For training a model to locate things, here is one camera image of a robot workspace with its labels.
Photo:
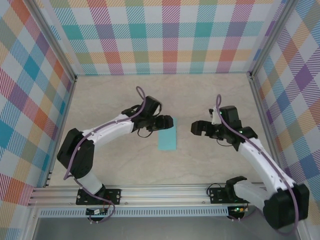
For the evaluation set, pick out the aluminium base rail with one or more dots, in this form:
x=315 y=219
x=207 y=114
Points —
x=162 y=195

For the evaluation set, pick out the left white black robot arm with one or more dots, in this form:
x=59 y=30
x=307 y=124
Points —
x=110 y=125

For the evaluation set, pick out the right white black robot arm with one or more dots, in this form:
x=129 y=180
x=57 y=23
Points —
x=260 y=157

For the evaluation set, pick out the aluminium side rail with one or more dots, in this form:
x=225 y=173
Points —
x=265 y=125
x=63 y=125

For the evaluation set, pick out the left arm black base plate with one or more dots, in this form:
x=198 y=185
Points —
x=113 y=196

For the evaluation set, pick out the aluminium frame post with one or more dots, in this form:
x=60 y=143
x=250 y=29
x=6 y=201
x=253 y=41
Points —
x=53 y=37
x=271 y=37

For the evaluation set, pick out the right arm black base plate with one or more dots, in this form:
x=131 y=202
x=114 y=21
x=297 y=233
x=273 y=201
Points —
x=217 y=196

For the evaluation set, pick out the teal paper sheet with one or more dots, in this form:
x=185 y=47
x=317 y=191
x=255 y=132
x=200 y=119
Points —
x=167 y=142

